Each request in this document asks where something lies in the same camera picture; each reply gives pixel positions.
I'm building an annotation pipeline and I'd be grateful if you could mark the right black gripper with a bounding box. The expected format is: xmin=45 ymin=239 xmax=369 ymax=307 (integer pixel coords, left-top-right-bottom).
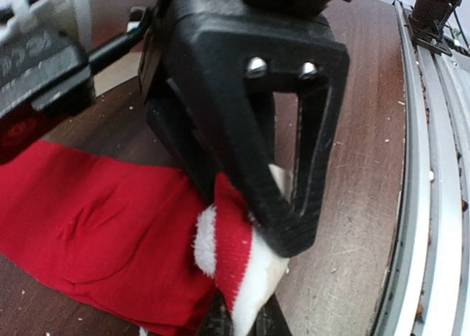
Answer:
xmin=139 ymin=0 xmax=351 ymax=105

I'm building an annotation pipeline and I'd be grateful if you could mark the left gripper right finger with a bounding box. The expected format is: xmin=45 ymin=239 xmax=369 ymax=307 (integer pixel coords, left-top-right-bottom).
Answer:
xmin=255 ymin=295 xmax=292 ymax=336

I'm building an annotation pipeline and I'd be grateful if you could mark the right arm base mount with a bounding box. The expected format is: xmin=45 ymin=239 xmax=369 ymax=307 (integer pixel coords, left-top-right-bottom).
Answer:
xmin=408 ymin=0 xmax=462 ymax=56

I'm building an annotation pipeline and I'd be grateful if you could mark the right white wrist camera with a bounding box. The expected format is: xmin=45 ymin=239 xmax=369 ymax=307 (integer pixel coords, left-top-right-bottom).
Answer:
xmin=1 ymin=0 xmax=95 ymax=123

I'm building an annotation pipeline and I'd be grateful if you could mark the red sock with striped cuff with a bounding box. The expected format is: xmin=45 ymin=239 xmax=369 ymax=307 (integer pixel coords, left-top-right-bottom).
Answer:
xmin=1 ymin=141 xmax=289 ymax=335

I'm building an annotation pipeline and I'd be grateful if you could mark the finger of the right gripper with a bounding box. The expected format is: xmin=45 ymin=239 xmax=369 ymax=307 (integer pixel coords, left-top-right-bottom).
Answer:
xmin=145 ymin=0 xmax=350 ymax=259

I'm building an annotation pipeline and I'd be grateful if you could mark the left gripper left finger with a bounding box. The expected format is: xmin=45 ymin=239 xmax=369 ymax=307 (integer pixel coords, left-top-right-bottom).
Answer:
xmin=200 ymin=291 xmax=234 ymax=336

